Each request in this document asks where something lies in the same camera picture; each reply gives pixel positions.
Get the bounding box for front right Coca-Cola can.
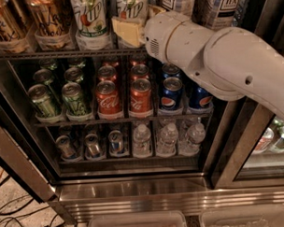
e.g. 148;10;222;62
130;78;152;113

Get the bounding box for second row left green can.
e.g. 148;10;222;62
33;69;59;91

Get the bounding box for front left Coca-Cola can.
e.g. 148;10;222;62
95;80;121;115

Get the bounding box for open fridge door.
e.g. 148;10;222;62
0;76;57;202

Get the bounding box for middle water bottle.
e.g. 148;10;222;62
156;122;178;158

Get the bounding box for top wire shelf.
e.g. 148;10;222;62
0;47;147;61

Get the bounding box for second row green can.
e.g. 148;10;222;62
64;67;84;84
33;69;59;91

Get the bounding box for clear plastic bin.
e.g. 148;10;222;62
199;204;284;227
88;210;187;227

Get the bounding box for left Red Bull can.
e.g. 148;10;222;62
56;135;78;160

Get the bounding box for middle wire shelf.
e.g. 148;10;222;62
32;114;211;127

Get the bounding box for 7up can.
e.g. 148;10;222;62
116;0;151;49
71;0;107;37

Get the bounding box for teas tea bottle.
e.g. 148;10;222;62
160;0;195;17
202;0;240;31

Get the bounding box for far left gold can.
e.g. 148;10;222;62
0;0;25;42

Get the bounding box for middle Red Bull can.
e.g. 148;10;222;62
85;134;103;159

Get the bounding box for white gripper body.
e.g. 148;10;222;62
142;10;192;64

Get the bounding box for water bottle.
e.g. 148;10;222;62
133;123;151;159
179;122;206;157
156;122;178;158

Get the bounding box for second row right Coca-Cola can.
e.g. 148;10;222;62
130;64;149;81

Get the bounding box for red bull can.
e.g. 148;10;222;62
85;134;103;159
108;130;124;154
56;135;78;160

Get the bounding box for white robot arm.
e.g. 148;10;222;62
111;11;284;120

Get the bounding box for black floor cables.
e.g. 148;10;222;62
0;172;88;227

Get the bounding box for cans in right fridge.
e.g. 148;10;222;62
252;116;284;154

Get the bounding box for second row right green can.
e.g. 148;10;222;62
64;67;84;84

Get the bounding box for left water bottle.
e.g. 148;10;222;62
133;123;151;159

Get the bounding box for right Teas Tea bottle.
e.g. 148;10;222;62
202;0;240;31

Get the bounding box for left Teas Tea bottle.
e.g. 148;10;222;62
160;0;195;17

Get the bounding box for right water bottle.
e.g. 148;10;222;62
179;122;206;157

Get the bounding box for front left green can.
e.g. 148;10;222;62
28;84;62;118

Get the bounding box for right clear plastic bin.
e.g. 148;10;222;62
199;204;284;227

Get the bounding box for right Red Bull can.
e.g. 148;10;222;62
108;130;124;154

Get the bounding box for gold can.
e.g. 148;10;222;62
0;0;25;42
25;0;71;50

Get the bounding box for wire shelf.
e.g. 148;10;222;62
32;114;211;127
0;47;147;61

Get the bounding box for front left Pepsi can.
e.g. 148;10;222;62
159;77;183;110

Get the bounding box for left clear plastic bin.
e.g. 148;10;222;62
88;210;187;227

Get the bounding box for front right Pepsi can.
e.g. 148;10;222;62
189;83;212;109

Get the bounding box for second row coca-cola can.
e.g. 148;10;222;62
130;64;149;81
97;66;118;83

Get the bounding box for second row left Coca-Cola can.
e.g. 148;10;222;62
97;66;118;83

